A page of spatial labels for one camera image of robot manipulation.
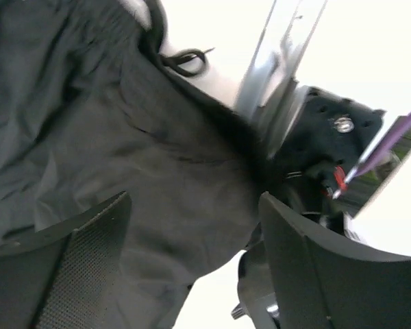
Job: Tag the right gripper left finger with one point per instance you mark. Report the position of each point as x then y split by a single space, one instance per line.
63 276

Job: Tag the black trousers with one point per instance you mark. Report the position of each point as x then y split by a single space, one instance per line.
87 110

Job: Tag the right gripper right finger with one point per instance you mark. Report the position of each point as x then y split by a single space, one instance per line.
324 280

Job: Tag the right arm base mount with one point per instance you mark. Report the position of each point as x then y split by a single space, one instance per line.
320 172

